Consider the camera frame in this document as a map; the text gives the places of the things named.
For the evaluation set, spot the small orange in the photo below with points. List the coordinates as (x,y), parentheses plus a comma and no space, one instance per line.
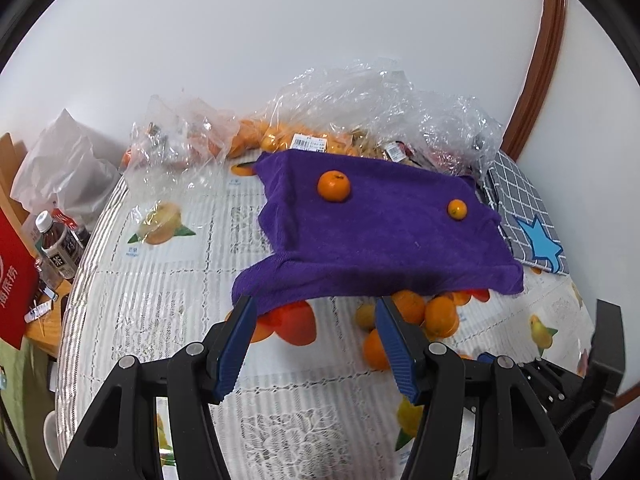
(374,350)
(457,209)

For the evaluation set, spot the crumpled clear plastic bag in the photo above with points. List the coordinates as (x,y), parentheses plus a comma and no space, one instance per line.
(170,135)

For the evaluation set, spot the brown wooden door frame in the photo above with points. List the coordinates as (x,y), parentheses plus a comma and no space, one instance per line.
(542,60)

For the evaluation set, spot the white price label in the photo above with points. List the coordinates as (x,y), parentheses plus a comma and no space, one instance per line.
(308,142)
(396,151)

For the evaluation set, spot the grey checked cloth blue star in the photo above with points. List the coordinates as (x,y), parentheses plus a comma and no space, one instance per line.
(515,195)

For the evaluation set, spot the green cloth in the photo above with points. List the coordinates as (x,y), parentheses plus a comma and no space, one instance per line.
(25,390)

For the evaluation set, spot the white plastic bag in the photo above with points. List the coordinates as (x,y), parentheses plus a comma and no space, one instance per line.
(60,160)

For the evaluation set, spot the red paper bag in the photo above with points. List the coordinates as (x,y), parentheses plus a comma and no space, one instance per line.
(15,285)

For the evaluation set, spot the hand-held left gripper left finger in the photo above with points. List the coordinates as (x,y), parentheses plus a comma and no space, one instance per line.
(235,350)

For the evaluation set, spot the red label bottle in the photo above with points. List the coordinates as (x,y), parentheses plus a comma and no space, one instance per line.
(67,220)

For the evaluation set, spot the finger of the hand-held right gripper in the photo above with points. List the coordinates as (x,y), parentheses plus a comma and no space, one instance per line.
(484,357)

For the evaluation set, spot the clear plastic bag of oranges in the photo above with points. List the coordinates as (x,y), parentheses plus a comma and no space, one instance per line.
(280,135)

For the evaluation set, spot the clear plastic bag of snacks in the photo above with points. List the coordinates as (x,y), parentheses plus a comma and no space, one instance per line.
(450,125)

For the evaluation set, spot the purple towel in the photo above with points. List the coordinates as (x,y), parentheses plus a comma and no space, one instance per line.
(380,240)

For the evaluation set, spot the tan longan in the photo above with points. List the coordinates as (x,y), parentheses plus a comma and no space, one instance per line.
(365,316)

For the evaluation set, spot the wooden side table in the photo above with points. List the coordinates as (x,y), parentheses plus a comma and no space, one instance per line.
(50,332)

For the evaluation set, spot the white bowl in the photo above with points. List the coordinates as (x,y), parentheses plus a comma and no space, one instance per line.
(50,435)

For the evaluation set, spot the large orange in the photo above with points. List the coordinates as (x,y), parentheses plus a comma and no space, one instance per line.
(441,316)
(410,305)
(334,185)

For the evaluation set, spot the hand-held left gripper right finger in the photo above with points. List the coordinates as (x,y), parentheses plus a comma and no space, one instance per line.
(397,345)

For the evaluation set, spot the black label water bottle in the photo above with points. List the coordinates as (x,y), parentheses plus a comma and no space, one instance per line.
(60,255)

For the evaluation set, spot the small white tube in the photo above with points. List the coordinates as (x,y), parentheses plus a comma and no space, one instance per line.
(37,312)

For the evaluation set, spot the fruit print tablecloth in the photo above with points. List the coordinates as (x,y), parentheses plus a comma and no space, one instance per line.
(165,285)

